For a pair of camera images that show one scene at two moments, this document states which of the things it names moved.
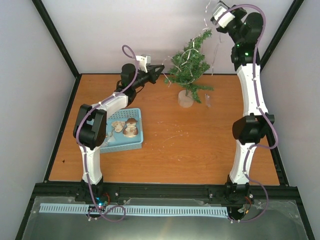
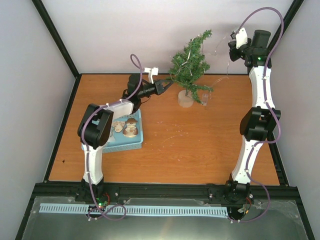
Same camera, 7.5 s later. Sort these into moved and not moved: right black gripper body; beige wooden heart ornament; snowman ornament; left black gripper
Moved: right black gripper body; left black gripper
Not moved: snowman ornament; beige wooden heart ornament
